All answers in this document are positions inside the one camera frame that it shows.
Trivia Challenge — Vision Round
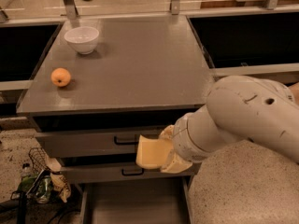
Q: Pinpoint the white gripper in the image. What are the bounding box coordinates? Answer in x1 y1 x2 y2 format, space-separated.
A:
159 112 215 174

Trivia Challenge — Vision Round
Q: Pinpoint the yellow sponge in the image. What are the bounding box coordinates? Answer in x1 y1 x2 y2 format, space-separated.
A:
135 136 173 170

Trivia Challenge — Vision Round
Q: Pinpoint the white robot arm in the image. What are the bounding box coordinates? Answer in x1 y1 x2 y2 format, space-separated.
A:
161 76 299 174

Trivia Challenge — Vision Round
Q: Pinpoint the grey bottom drawer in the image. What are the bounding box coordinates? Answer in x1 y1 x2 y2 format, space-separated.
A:
81 177 193 224

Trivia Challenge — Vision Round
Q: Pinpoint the grey drawer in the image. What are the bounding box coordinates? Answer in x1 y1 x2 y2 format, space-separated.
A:
81 177 193 224
36 126 164 158
62 161 200 184

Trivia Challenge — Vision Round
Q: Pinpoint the grey middle drawer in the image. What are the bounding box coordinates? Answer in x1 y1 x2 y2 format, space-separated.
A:
62 161 200 184

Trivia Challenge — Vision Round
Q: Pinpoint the grey top drawer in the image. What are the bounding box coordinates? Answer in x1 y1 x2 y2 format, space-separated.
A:
36 126 164 158

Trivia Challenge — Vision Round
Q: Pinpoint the grey drawer cabinet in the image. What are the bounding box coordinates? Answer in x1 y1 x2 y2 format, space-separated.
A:
16 15 225 185

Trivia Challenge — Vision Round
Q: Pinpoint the cream patterned bag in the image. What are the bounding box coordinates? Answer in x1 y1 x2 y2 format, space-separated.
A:
45 155 71 203

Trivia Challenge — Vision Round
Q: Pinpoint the orange fruit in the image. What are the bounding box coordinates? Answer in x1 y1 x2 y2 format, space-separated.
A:
50 68 71 87

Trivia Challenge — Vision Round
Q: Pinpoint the green snack bag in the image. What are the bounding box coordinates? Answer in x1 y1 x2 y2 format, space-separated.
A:
17 171 53 204

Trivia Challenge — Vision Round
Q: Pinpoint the white bowl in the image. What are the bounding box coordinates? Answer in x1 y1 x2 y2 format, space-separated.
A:
64 26 99 54

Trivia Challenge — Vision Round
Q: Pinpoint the plastic bottle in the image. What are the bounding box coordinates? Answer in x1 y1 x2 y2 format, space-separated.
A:
21 163 32 179

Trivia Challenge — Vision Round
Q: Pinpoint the black wire basket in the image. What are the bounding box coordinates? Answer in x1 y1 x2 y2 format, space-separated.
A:
28 147 47 173

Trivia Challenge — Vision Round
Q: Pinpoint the metal railing frame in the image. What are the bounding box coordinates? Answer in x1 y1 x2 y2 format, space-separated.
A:
0 0 299 86

